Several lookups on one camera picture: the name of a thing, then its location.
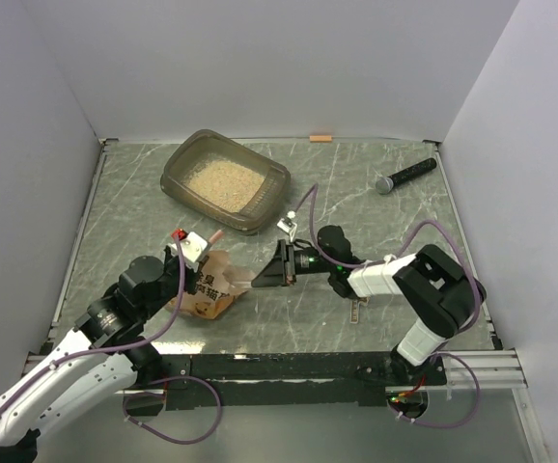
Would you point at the black handheld microphone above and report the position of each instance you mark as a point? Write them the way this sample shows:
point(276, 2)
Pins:
point(385, 185)

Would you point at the small wooden comb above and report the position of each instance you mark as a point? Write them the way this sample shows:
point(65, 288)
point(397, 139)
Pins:
point(355, 307)

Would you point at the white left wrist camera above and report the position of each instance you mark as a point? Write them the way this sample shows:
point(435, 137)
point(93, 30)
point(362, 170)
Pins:
point(194, 248)

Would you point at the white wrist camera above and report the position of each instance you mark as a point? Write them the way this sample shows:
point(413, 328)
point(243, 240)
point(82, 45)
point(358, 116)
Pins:
point(194, 248)
point(288, 226)

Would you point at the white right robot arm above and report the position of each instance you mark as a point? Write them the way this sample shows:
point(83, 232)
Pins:
point(436, 287)

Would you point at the pink cat litter bag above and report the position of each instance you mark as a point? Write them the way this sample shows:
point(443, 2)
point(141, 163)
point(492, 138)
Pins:
point(220, 285)

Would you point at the orange tape piece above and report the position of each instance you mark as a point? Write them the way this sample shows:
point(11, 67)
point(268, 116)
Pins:
point(321, 139)

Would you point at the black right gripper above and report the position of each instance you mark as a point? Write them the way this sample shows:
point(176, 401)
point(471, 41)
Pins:
point(282, 270)

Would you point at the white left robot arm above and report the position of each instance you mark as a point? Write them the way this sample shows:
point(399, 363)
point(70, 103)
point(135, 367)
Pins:
point(102, 353)

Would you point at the brown plastic litter box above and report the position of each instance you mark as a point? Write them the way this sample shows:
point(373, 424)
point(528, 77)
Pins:
point(206, 145)

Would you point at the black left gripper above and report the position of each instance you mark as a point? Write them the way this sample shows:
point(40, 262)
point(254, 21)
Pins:
point(193, 278)

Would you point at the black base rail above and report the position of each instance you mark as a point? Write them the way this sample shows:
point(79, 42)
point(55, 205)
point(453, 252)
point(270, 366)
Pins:
point(188, 381)

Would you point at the beige cat litter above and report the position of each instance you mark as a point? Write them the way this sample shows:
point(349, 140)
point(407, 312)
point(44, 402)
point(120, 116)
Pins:
point(225, 184)

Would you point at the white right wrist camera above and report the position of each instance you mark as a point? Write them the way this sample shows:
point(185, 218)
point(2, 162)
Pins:
point(288, 226)

